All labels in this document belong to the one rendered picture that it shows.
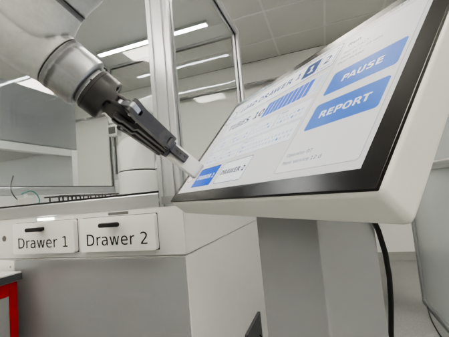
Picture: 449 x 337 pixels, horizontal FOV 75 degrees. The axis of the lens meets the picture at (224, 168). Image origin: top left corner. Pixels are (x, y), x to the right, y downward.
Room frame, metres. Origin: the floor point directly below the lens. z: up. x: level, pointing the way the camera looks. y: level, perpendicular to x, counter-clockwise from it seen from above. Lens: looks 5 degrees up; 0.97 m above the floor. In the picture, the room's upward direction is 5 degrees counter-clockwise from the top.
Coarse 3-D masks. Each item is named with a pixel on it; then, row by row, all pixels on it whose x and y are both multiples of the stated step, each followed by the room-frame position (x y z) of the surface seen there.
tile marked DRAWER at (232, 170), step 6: (246, 156) 0.45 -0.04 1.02; (252, 156) 0.43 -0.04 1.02; (228, 162) 0.51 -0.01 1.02; (234, 162) 0.48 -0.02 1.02; (240, 162) 0.46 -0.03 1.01; (246, 162) 0.44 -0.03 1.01; (222, 168) 0.51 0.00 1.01; (228, 168) 0.49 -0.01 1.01; (234, 168) 0.46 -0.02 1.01; (240, 168) 0.44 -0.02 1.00; (222, 174) 0.49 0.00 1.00; (228, 174) 0.47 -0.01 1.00; (234, 174) 0.45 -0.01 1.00; (240, 174) 0.43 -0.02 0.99; (216, 180) 0.50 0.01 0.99; (222, 180) 0.47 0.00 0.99; (228, 180) 0.45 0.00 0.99; (234, 180) 0.43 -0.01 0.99
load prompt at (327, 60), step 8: (336, 48) 0.43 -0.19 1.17; (328, 56) 0.44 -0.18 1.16; (336, 56) 0.41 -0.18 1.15; (312, 64) 0.48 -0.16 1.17; (320, 64) 0.45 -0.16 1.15; (328, 64) 0.42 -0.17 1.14; (296, 72) 0.52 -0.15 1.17; (304, 72) 0.48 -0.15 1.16; (312, 72) 0.45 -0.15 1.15; (288, 80) 0.53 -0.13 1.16; (296, 80) 0.49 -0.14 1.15; (304, 80) 0.46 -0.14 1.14; (272, 88) 0.58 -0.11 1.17; (280, 88) 0.53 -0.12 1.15; (288, 88) 0.50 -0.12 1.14; (264, 96) 0.59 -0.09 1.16; (272, 96) 0.54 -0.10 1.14; (248, 104) 0.66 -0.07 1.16; (256, 104) 0.60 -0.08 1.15; (240, 112) 0.67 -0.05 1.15
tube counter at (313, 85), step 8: (312, 80) 0.43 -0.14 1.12; (320, 80) 0.41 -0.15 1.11; (296, 88) 0.46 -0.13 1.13; (304, 88) 0.44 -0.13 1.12; (312, 88) 0.41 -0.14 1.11; (288, 96) 0.47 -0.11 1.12; (296, 96) 0.44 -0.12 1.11; (304, 96) 0.42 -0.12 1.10; (272, 104) 0.51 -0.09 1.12; (280, 104) 0.48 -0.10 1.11; (288, 104) 0.45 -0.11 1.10; (256, 112) 0.56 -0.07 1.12; (264, 112) 0.52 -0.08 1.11; (272, 112) 0.49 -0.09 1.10; (256, 120) 0.53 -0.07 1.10
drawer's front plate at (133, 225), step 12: (120, 216) 0.94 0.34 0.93; (132, 216) 0.93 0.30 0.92; (144, 216) 0.91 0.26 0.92; (156, 216) 0.92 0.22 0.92; (84, 228) 0.99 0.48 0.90; (96, 228) 0.97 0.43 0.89; (108, 228) 0.96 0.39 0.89; (120, 228) 0.94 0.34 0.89; (132, 228) 0.93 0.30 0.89; (144, 228) 0.91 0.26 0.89; (156, 228) 0.91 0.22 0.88; (84, 240) 0.99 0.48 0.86; (108, 240) 0.96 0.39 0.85; (120, 240) 0.94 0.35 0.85; (132, 240) 0.93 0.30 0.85; (144, 240) 0.91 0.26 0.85; (156, 240) 0.91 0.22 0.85; (84, 252) 0.99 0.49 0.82
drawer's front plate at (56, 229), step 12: (24, 228) 1.08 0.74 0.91; (48, 228) 1.04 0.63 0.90; (60, 228) 1.02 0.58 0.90; (72, 228) 1.00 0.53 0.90; (24, 240) 1.08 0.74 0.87; (36, 240) 1.06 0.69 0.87; (60, 240) 1.02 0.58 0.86; (72, 240) 1.01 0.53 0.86; (24, 252) 1.08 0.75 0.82; (36, 252) 1.06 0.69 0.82; (48, 252) 1.04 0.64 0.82; (60, 252) 1.02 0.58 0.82; (72, 252) 1.01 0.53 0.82
